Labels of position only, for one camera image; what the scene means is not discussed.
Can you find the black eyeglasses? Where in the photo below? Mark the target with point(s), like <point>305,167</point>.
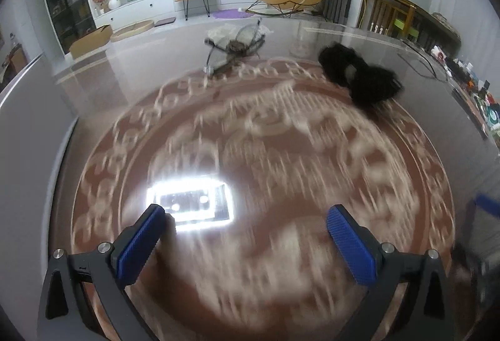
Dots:
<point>236,46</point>

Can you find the cardboard box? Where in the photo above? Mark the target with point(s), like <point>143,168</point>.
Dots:
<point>92,40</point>

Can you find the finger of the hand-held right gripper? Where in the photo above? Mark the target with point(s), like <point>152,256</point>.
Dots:
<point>490,203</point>

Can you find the white round vase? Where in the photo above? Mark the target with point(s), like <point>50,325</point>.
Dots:
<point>113,4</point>

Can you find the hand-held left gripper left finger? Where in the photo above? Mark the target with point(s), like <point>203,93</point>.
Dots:
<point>138,243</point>

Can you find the white television cabinet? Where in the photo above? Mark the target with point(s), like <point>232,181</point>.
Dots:
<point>168,7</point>

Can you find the purple floor mat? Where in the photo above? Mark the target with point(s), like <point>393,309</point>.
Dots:
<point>230,14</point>

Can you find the dark wooden sideboard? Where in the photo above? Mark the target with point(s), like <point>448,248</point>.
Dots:
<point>437,28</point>

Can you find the brown patterned desktop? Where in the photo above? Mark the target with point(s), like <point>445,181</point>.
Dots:
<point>273,138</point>

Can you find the cluster of small bottles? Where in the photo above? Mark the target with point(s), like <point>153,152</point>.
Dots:
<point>474,85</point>

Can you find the grey board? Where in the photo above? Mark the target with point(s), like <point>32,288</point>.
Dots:
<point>31,153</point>

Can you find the beige pet bed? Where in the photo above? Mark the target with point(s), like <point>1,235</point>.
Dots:
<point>132,30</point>

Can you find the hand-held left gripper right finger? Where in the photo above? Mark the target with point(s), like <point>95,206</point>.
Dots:
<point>351,245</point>

